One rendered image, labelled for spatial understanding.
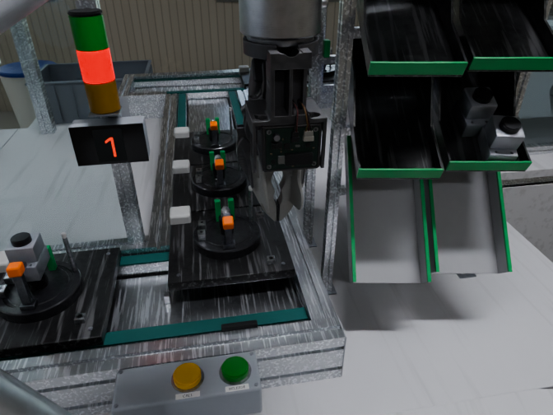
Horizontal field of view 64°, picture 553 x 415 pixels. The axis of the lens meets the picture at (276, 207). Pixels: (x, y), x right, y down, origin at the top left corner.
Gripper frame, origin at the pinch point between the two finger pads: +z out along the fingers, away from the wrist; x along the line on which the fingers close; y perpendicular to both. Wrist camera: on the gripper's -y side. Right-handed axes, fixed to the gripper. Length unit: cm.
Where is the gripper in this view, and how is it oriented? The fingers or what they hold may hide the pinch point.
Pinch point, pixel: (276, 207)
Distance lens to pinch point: 53.4
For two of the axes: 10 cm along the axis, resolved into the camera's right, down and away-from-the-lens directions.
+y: 1.7, 5.2, -8.4
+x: 9.9, -0.9, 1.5
